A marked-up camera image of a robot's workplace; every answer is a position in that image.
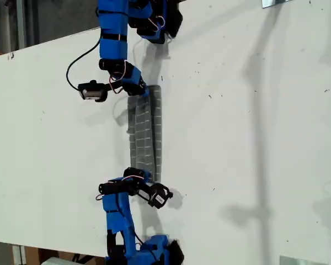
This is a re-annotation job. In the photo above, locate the white table leg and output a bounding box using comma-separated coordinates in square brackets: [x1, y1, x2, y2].
[12, 244, 27, 265]

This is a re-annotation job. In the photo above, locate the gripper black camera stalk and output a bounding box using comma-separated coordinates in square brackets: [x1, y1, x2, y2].
[106, 82, 125, 93]
[136, 187, 152, 201]

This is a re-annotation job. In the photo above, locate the white plastic container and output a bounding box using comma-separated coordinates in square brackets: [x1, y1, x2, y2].
[41, 256, 83, 265]

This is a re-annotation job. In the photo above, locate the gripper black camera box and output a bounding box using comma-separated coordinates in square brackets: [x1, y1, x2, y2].
[147, 183, 174, 210]
[78, 79, 109, 103]

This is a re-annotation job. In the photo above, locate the black table clamp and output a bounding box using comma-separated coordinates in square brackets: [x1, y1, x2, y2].
[165, 1, 184, 39]
[168, 239, 185, 265]

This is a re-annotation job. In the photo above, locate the grey striped square towel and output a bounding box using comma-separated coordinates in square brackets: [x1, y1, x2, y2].
[126, 84, 163, 184]

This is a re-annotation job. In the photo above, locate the camera black cable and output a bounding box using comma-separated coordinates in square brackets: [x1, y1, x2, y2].
[132, 230, 144, 247]
[66, 41, 102, 91]

